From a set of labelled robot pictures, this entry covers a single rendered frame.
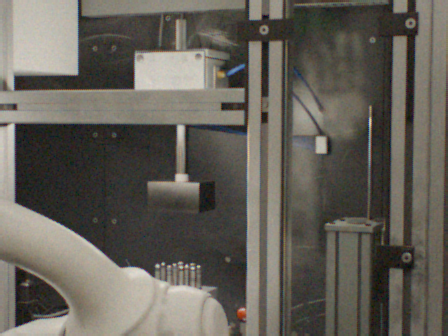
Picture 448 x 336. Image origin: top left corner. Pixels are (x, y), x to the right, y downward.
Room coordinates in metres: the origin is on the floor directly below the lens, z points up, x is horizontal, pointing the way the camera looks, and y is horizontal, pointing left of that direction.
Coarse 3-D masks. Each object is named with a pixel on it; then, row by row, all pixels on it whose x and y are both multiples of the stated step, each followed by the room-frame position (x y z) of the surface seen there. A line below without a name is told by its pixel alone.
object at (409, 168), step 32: (416, 0) 1.02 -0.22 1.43; (416, 64) 1.02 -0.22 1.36; (416, 96) 1.02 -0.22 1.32; (224, 128) 1.54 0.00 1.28; (416, 128) 1.02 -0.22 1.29; (416, 160) 1.02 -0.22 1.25; (416, 192) 1.02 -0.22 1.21; (416, 224) 1.02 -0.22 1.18; (416, 256) 1.02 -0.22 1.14; (32, 288) 1.44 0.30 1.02; (416, 288) 1.02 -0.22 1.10; (416, 320) 1.02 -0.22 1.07
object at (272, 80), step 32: (256, 0) 1.10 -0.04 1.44; (256, 64) 1.10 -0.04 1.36; (256, 96) 1.10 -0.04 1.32; (0, 128) 1.25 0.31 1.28; (256, 128) 1.10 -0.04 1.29; (0, 160) 1.25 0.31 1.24; (256, 160) 1.10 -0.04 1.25; (0, 192) 1.25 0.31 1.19; (256, 192) 1.10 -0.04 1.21; (256, 224) 1.10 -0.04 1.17; (256, 256) 1.10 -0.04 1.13; (0, 288) 1.25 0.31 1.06; (256, 288) 1.10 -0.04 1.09; (0, 320) 1.25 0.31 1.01; (256, 320) 1.10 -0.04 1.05
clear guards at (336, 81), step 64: (0, 0) 1.24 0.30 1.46; (64, 0) 1.20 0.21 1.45; (128, 0) 1.16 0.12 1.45; (192, 0) 1.13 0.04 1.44; (320, 0) 1.07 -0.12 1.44; (384, 0) 1.04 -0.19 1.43; (0, 64) 1.24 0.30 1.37; (64, 64) 1.20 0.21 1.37; (128, 64) 1.16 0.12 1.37; (192, 64) 1.13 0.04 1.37; (320, 64) 1.07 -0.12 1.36; (384, 64) 1.04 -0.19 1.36; (320, 128) 1.07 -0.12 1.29; (384, 128) 1.04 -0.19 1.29; (320, 192) 1.07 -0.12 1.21; (384, 192) 1.04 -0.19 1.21; (320, 256) 1.06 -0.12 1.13; (320, 320) 1.06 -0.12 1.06; (384, 320) 1.04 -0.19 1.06
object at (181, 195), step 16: (176, 128) 1.36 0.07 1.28; (176, 144) 1.36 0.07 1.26; (176, 160) 1.36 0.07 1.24; (176, 176) 1.36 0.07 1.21; (160, 192) 1.35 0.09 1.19; (176, 192) 1.34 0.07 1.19; (192, 192) 1.33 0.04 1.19; (208, 192) 1.35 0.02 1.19; (160, 208) 1.35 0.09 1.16; (176, 208) 1.34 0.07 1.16; (192, 208) 1.33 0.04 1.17; (208, 208) 1.35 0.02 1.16
